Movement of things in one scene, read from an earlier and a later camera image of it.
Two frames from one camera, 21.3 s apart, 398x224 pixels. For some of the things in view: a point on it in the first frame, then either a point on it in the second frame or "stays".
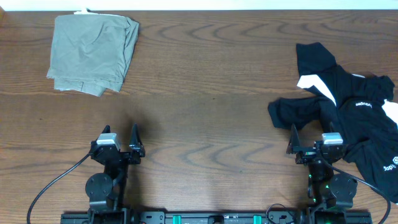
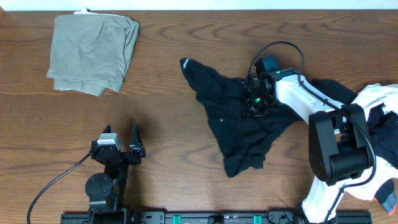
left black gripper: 123,154 stays
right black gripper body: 306,155 to 259,106
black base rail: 218,217 stays
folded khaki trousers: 91,52 stays
